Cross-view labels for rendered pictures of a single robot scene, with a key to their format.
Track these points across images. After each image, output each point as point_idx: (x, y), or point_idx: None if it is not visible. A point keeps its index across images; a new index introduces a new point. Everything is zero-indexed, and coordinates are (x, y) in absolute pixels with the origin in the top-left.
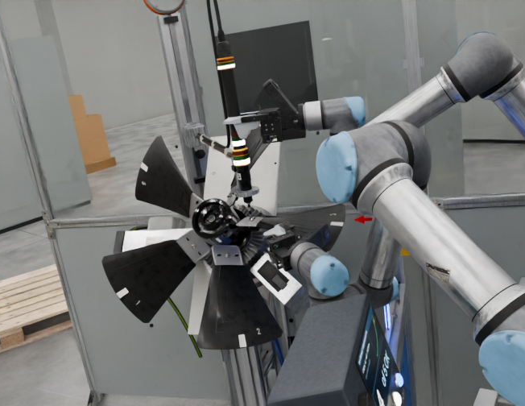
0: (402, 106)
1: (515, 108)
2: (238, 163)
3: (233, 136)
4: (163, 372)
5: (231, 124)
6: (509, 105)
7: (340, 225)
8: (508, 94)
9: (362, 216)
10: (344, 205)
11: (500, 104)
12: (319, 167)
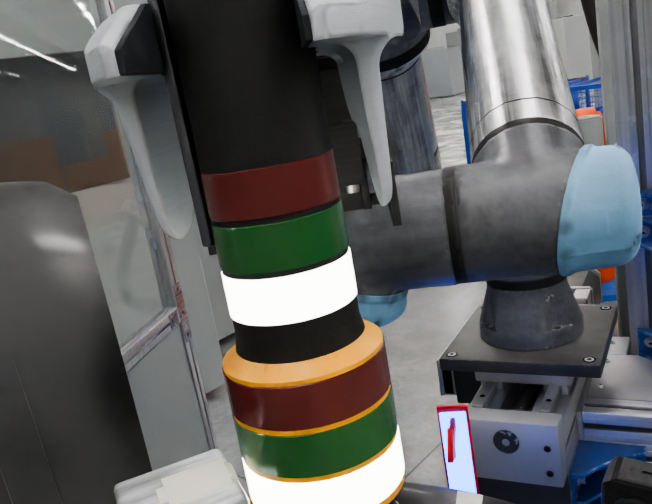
0: (540, 16)
1: (423, 86)
2: (401, 463)
3: (332, 201)
4: None
5: (304, 64)
6: (419, 80)
7: (482, 499)
8: (420, 57)
9: (452, 433)
10: None
11: (408, 80)
12: None
